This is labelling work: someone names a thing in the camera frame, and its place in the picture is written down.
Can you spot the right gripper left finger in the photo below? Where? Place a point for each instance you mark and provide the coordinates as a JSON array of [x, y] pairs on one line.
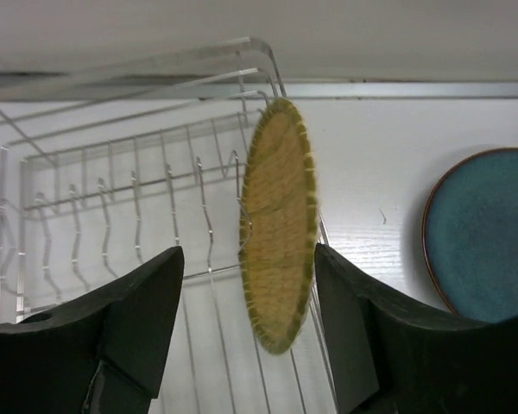
[[104, 352]]

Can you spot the round woven bamboo plate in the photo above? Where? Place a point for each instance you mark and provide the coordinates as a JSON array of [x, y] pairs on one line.
[[279, 226]]

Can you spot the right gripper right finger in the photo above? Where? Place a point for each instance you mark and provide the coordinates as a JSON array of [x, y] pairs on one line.
[[390, 353]]

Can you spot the metal wire dish rack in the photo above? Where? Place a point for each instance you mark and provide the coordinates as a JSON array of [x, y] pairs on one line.
[[105, 168]]

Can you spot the round dark teal plate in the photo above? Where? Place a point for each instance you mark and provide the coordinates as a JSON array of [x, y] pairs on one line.
[[470, 236]]

